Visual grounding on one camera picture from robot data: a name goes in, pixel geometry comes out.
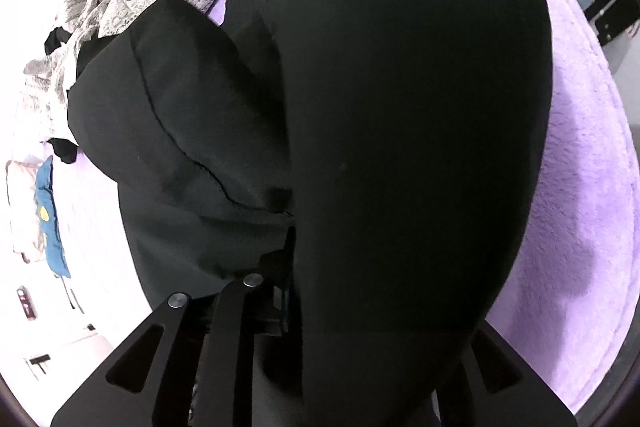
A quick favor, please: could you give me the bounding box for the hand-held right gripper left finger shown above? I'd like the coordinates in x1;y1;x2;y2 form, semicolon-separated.
50;227;301;427

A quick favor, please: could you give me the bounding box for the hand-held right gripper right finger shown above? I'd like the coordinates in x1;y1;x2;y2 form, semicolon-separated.
437;326;578;427

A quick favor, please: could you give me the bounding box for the black jacket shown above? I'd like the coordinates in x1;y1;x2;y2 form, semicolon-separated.
67;0;553;427

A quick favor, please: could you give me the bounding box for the purple bed sheet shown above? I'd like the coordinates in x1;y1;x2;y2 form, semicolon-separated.
205;0;636;418

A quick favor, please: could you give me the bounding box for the blue cloth with yellow spot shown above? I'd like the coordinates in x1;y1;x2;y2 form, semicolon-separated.
35;155;71;278

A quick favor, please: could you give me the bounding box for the black garment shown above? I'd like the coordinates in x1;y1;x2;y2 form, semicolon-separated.
50;136;83;165
44;26;76;56

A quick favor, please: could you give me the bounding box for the small dark wall device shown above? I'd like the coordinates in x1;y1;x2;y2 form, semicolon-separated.
17;287;39;321

